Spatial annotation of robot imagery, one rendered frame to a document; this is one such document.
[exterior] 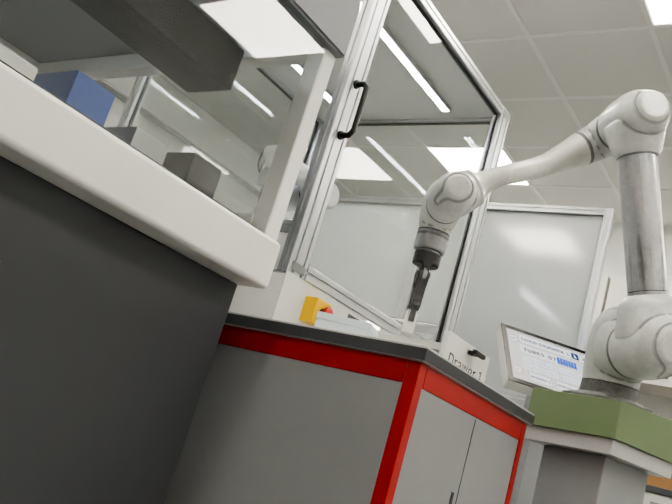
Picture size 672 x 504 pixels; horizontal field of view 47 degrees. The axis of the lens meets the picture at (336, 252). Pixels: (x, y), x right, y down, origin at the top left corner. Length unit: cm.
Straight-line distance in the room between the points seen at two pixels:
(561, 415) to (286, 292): 81
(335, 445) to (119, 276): 52
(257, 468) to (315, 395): 19
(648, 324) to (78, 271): 135
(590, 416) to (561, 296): 185
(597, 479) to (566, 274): 196
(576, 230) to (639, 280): 195
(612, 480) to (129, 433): 126
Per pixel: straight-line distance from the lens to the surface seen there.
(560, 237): 408
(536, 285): 402
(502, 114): 315
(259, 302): 208
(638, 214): 217
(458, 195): 196
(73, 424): 144
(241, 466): 167
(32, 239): 134
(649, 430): 223
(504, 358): 297
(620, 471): 223
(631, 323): 210
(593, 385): 227
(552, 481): 225
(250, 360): 172
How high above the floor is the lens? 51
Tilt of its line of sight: 15 degrees up
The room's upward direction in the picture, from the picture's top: 17 degrees clockwise
